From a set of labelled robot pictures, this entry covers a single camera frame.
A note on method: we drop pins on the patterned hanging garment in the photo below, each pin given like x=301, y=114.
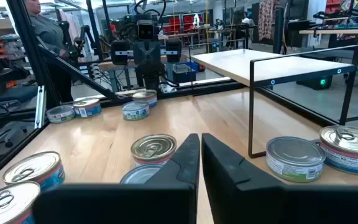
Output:
x=266, y=18

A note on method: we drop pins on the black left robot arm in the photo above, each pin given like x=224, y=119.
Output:
x=152, y=79

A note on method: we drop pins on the black-framed wooden shelf riser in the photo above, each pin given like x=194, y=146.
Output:
x=259, y=65

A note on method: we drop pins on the black pole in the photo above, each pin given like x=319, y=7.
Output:
x=278, y=28

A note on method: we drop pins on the green tuna can plain lid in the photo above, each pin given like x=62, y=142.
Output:
x=138, y=175
x=135, y=110
x=294, y=158
x=60, y=113

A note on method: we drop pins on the person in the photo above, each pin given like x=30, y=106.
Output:
x=50, y=34
x=246, y=21

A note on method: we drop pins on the black box green light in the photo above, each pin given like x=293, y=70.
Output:
x=314, y=82

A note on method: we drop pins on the blue salmon can pull-tab lid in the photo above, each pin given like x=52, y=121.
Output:
x=146, y=96
x=350, y=149
x=33, y=168
x=5, y=202
x=87, y=107
x=152, y=147

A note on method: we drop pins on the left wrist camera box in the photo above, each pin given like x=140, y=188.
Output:
x=145, y=29

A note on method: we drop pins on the black background robot arm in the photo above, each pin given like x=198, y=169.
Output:
x=65, y=34

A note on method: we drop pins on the silver frame bracket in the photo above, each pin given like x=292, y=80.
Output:
x=39, y=105
x=168, y=88

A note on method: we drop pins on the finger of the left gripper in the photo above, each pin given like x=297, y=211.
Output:
x=120, y=53
x=174, y=49

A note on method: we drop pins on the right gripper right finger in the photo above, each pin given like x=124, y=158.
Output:
x=244, y=199

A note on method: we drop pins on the blue storage bin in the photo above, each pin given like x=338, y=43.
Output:
x=185, y=76

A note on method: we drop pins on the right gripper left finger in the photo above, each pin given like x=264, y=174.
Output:
x=166, y=199

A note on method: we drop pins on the red storage bins rack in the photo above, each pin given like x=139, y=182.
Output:
x=182, y=23

